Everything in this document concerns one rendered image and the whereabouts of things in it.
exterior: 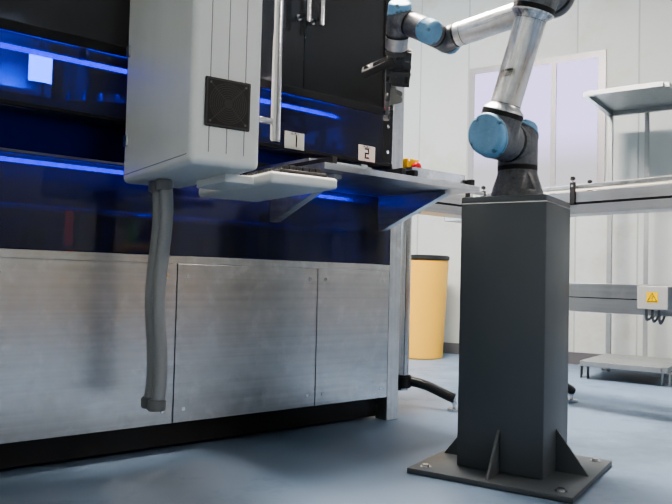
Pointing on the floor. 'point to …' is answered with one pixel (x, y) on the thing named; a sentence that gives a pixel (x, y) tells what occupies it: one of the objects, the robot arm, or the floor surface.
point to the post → (387, 408)
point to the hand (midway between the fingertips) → (385, 106)
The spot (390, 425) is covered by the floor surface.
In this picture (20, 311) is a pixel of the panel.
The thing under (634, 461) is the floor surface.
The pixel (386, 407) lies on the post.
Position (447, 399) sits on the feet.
